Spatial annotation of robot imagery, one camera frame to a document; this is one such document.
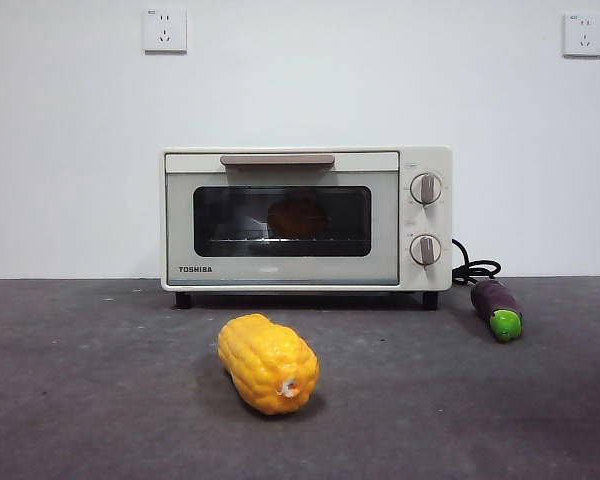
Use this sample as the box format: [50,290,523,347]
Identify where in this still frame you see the white wall socket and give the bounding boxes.
[143,6,189,54]
[562,11,600,59]

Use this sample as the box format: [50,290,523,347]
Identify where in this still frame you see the yellow toy corn cob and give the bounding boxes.
[216,312,321,416]

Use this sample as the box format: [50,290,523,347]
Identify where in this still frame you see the metal wire oven rack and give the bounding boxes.
[202,233,367,246]

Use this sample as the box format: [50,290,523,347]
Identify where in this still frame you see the beige oven knob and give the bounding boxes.
[409,172,444,206]
[409,233,444,267]

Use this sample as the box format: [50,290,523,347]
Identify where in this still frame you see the black power cable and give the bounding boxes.
[452,237,503,286]

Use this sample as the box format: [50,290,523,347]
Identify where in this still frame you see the cream white toaster oven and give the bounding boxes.
[160,144,454,311]

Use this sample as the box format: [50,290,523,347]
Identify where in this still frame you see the purple toy eggplant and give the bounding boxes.
[470,278,525,345]

